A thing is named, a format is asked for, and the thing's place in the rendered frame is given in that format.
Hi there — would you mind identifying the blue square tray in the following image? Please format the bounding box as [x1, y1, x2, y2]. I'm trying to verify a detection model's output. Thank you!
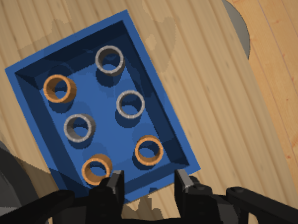
[4, 9, 201, 204]

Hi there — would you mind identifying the bronze bushing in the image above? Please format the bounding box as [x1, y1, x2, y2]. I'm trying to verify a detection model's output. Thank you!
[135, 135, 163, 165]
[43, 75, 77, 103]
[82, 154, 113, 185]

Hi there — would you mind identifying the grey metal sleeve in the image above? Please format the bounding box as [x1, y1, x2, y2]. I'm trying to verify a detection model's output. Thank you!
[116, 90, 145, 118]
[95, 46, 125, 76]
[64, 114, 96, 142]

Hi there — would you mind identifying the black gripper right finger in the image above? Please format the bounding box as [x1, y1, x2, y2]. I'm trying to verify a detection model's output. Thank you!
[174, 169, 298, 224]

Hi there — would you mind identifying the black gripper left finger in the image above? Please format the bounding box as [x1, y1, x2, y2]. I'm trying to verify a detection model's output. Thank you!
[0, 170, 125, 224]

